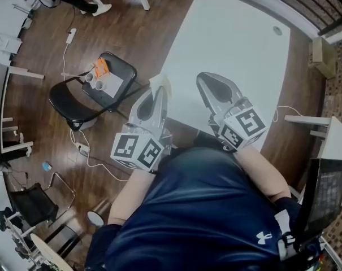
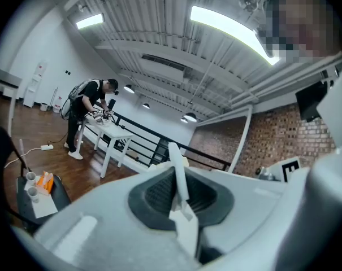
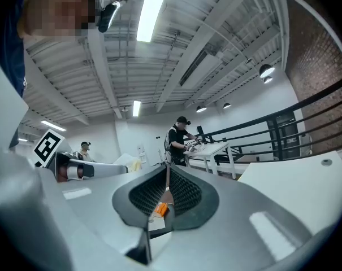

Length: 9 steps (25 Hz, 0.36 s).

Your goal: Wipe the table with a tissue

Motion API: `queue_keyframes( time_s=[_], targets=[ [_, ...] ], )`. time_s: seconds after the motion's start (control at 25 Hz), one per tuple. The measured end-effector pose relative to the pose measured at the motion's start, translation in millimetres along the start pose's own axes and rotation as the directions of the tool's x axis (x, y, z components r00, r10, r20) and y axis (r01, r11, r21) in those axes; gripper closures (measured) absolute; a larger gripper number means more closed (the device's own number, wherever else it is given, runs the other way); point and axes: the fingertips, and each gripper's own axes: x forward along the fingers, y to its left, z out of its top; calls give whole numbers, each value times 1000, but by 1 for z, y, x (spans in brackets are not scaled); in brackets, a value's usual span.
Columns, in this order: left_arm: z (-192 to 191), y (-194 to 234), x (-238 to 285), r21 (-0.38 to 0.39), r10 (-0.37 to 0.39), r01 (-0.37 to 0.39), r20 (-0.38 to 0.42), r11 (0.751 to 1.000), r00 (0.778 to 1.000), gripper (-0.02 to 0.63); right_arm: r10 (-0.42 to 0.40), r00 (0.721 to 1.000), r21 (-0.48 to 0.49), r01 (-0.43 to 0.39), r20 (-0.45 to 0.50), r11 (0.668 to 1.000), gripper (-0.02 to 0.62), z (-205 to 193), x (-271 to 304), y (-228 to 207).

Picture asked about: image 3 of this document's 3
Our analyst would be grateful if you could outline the orange packet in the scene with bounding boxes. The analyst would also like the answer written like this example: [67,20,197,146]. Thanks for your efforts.
[155,203,169,218]

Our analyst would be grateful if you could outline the small white table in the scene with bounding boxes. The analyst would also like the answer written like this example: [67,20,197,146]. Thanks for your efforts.
[183,142,236,179]

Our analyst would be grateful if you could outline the ceiling air conditioner unit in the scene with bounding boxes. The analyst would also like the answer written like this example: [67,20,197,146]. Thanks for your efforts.
[180,51,222,89]

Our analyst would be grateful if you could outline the white water dispenser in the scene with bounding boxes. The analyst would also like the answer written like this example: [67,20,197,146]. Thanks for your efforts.
[136,144,146,163]

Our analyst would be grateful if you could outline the long ceiling light strip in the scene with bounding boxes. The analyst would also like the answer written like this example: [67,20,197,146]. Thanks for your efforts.
[136,0,171,42]

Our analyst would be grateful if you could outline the black metal railing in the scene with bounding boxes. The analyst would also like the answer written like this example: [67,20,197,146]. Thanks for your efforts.
[197,75,342,166]

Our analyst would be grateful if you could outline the black head camera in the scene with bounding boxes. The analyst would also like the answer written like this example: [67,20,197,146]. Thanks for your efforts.
[98,1,122,33]

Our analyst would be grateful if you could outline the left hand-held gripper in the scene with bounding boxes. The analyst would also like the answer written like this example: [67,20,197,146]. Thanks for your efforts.
[33,128,131,183]

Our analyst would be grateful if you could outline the white paper sheet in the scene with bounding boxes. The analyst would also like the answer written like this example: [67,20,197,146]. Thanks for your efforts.
[148,216,166,233]

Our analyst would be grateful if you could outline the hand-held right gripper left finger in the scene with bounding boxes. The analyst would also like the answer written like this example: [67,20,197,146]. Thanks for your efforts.
[0,148,168,271]

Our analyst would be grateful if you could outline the person's head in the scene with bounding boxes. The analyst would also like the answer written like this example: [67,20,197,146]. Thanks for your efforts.
[18,0,103,42]

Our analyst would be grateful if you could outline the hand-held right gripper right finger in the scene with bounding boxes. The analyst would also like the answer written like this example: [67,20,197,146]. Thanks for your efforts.
[151,164,313,271]

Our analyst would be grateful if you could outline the person's navy shirt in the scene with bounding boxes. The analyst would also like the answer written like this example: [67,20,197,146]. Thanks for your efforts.
[0,0,27,98]

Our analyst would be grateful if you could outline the black door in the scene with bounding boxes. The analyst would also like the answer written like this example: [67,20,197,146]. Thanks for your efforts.
[268,113,301,160]

